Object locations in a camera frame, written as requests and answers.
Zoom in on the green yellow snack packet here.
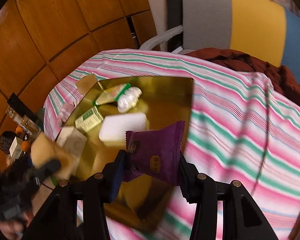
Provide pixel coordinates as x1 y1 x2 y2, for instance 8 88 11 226
95 83 131 106

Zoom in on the grey yellow blue chair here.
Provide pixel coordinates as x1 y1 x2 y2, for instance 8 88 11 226
140 0 300 83

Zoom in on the black rolled mat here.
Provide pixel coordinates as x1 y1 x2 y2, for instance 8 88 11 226
166 0 183 52

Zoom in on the pink striped sock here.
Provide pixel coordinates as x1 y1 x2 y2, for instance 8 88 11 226
57 102 76 126

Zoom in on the gold metal tray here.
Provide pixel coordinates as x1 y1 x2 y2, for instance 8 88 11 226
66 76 194 233

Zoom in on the white eraser block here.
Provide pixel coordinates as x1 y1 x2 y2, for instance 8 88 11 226
98 113 147 143

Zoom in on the green tea packet box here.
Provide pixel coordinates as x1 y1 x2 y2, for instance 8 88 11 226
75 106 104 133

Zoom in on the tan hexagon coaster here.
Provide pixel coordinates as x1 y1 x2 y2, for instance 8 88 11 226
75 74 97 95

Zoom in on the cream cardboard box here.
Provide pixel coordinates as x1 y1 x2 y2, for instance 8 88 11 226
56 126 87 158

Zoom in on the striped pink green tablecloth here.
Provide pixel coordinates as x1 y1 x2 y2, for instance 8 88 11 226
44 49 300 239

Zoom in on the wooden wardrobe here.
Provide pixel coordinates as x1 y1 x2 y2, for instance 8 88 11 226
0 0 158 165

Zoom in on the dark red jacket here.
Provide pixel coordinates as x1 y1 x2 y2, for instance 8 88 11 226
186 48 300 107

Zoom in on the purple snack packet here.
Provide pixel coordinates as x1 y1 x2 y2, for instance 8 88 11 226
123 120 185 186

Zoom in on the white bubble wrap bundle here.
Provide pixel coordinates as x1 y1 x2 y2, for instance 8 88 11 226
117 87 142 113

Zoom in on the yellow sponge block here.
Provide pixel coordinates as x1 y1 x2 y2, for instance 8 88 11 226
30 132 76 180

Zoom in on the person left hand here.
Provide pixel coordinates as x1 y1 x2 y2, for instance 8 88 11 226
0 210 34 239

